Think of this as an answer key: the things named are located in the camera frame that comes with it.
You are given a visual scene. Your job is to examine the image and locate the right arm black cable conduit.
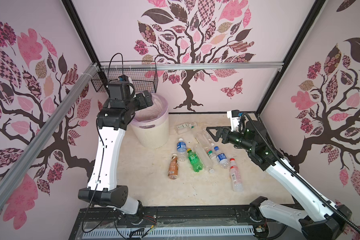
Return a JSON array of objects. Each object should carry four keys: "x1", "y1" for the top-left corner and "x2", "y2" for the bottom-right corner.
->
[{"x1": 242, "y1": 112, "x2": 360, "y2": 240}]

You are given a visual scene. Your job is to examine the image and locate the aluminium back rail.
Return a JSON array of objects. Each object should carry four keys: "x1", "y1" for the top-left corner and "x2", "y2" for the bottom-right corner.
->
[{"x1": 111, "y1": 62, "x2": 284, "y2": 71}]

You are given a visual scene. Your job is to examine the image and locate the cream ribbed waste bin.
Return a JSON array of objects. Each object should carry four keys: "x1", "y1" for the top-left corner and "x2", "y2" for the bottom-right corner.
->
[{"x1": 130, "y1": 112, "x2": 170, "y2": 149}]

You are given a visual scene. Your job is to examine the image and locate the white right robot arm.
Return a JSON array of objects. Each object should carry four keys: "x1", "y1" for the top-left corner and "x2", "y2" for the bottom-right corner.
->
[{"x1": 211, "y1": 120, "x2": 352, "y2": 240}]

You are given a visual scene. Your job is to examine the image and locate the tall frosted clear bottle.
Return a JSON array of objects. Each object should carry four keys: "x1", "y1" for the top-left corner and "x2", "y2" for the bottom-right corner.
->
[{"x1": 194, "y1": 145, "x2": 215, "y2": 174}]

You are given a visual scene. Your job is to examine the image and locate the black wire mesh basket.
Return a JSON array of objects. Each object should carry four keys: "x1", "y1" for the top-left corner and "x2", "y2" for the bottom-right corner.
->
[{"x1": 91, "y1": 61, "x2": 159, "y2": 93}]

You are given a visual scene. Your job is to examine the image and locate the white slotted cable duct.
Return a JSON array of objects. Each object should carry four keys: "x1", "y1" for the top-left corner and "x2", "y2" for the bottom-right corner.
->
[{"x1": 80, "y1": 226, "x2": 255, "y2": 240}]

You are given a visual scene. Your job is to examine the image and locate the aluminium rail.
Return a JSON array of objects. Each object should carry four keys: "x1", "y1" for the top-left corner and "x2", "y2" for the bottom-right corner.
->
[
  {"x1": 111, "y1": 62, "x2": 284, "y2": 71},
  {"x1": 0, "y1": 63, "x2": 99, "y2": 210}
]

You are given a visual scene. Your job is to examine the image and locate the square clear bottle green label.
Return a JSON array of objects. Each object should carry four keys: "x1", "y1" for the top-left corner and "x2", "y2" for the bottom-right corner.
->
[{"x1": 175, "y1": 122, "x2": 198, "y2": 135}]

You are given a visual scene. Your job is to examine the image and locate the green soda bottle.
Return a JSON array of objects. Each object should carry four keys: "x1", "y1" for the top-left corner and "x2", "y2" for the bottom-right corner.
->
[{"x1": 187, "y1": 149, "x2": 203, "y2": 173}]

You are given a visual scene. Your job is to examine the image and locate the red cap clear bottle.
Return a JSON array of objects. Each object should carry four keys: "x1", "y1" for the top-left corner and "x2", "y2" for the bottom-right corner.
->
[{"x1": 230, "y1": 158, "x2": 244, "y2": 192}]

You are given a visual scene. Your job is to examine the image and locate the brown Nescafe bottle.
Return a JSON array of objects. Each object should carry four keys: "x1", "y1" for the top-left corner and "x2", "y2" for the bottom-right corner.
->
[{"x1": 168, "y1": 154, "x2": 179, "y2": 180}]

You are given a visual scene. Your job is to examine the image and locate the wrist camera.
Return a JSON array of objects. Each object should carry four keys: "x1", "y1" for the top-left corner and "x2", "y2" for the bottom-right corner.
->
[
  {"x1": 108, "y1": 75, "x2": 136, "y2": 101},
  {"x1": 227, "y1": 110, "x2": 241, "y2": 132}
]

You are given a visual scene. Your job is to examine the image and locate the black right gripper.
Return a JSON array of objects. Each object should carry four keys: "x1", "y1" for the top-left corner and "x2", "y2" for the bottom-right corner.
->
[{"x1": 206, "y1": 124, "x2": 255, "y2": 153}]

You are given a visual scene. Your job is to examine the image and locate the blue cap water bottle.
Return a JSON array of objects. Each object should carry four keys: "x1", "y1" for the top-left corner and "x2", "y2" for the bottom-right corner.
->
[{"x1": 214, "y1": 146, "x2": 229, "y2": 169}]

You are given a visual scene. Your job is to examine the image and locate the left camera black cable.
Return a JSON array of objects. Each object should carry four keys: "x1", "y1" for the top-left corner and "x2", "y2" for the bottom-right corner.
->
[{"x1": 107, "y1": 52, "x2": 124, "y2": 85}]

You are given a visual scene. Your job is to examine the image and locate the clear crushed bottle white cap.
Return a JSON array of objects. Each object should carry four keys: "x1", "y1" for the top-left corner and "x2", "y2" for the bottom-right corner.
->
[{"x1": 202, "y1": 129, "x2": 215, "y2": 146}]

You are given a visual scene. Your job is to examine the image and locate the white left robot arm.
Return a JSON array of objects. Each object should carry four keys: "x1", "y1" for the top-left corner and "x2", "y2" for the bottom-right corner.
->
[{"x1": 78, "y1": 91, "x2": 154, "y2": 215}]

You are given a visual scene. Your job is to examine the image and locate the aluminium left rail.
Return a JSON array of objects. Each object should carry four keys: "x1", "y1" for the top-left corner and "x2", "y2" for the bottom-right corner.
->
[{"x1": 0, "y1": 63, "x2": 99, "y2": 210}]

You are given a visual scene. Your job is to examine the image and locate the small water bottle blue label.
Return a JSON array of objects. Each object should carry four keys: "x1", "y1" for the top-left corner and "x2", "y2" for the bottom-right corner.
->
[{"x1": 177, "y1": 138, "x2": 188, "y2": 162}]

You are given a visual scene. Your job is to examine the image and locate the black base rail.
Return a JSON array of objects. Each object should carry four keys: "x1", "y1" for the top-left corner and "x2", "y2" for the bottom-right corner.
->
[{"x1": 69, "y1": 205, "x2": 287, "y2": 240}]

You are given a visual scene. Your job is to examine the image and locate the clear bottle green red label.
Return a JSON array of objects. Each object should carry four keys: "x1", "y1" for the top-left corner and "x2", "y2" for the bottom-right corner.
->
[{"x1": 196, "y1": 132, "x2": 217, "y2": 161}]

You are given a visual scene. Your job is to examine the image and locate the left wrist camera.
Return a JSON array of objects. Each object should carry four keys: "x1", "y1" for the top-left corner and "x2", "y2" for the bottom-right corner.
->
[{"x1": 108, "y1": 75, "x2": 136, "y2": 101}]

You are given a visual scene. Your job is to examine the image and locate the pink bin liner bag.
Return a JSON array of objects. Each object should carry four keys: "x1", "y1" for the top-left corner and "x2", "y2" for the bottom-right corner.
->
[{"x1": 130, "y1": 94, "x2": 169, "y2": 129}]

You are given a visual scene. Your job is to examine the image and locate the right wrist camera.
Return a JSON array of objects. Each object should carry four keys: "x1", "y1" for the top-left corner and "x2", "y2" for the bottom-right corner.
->
[{"x1": 227, "y1": 110, "x2": 241, "y2": 132}]

